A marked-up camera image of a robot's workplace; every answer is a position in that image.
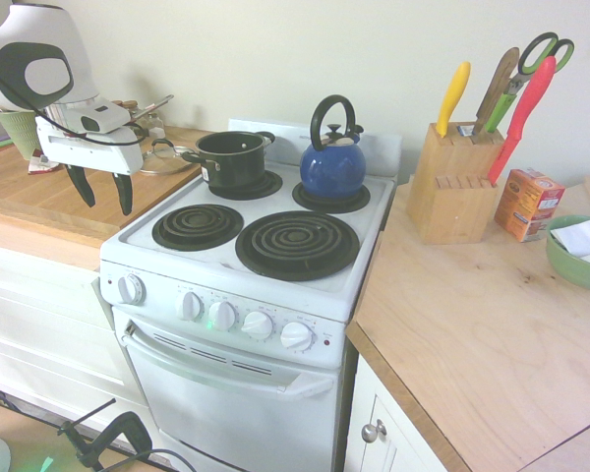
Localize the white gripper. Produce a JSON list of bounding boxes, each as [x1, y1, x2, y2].
[[34, 116, 145, 217]]

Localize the glass pot lid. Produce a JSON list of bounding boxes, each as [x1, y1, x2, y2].
[[137, 138, 203, 177]]

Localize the black cooking pot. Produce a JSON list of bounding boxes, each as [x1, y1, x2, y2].
[[179, 130, 276, 191]]

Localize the red white snack packet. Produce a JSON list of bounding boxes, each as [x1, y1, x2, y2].
[[28, 154, 60, 176]]

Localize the large wooden butcher block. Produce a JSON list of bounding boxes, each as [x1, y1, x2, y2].
[[0, 125, 212, 235]]

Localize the small black coil burner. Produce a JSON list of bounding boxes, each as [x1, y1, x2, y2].
[[292, 181, 372, 214], [207, 169, 284, 202], [151, 204, 246, 251]]

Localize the green ribbed utensil holder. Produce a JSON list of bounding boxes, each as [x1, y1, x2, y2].
[[0, 108, 43, 161]]

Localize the white stove knob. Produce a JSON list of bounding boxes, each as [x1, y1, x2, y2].
[[207, 300, 238, 331], [116, 273, 148, 307], [175, 290, 206, 322], [279, 322, 315, 353], [240, 310, 275, 340]]

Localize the white base cabinet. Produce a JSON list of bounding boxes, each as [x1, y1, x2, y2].
[[343, 351, 453, 472], [0, 240, 151, 434]]

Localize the large black coil burner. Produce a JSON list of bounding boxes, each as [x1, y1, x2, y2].
[[234, 209, 361, 282]]

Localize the black bar clamp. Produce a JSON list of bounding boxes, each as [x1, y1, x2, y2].
[[58, 397, 154, 471]]

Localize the white electric stove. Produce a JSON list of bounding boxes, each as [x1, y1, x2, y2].
[[99, 117, 404, 472]]

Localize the wooden knife block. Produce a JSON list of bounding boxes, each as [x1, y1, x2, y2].
[[405, 121, 506, 246]]

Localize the silver cabinet knob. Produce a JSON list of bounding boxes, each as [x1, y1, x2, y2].
[[361, 419, 388, 443]]

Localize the orange baking soda box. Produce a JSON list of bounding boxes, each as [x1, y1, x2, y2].
[[494, 168, 566, 244]]

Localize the green black kitchen scissors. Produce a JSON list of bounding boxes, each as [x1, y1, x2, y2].
[[506, 31, 575, 95]]

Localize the green ceramic bowl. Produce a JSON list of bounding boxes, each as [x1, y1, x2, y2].
[[545, 214, 590, 293]]

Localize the white crumpled paper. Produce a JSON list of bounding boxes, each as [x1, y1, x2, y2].
[[550, 214, 590, 269]]

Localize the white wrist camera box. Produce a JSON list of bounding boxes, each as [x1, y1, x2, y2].
[[77, 101, 130, 135]]

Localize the dark frying pan metal handle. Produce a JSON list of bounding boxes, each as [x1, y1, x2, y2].
[[127, 94, 175, 124]]

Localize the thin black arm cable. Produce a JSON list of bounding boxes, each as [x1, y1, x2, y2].
[[0, 58, 148, 148]]

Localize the white oven door handle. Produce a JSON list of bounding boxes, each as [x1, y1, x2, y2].
[[119, 319, 336, 397]]

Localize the blue kettle black handle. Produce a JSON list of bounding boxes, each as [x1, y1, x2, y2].
[[299, 94, 368, 201]]

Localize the yellow handled knife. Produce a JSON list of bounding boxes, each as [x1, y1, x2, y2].
[[435, 61, 472, 138]]

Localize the green handled knife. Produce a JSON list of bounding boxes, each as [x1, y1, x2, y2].
[[484, 90, 518, 134]]

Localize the wooden handled knife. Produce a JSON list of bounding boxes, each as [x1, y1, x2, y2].
[[473, 46, 521, 135]]

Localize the red handled knife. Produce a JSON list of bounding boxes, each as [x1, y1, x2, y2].
[[487, 55, 558, 188]]

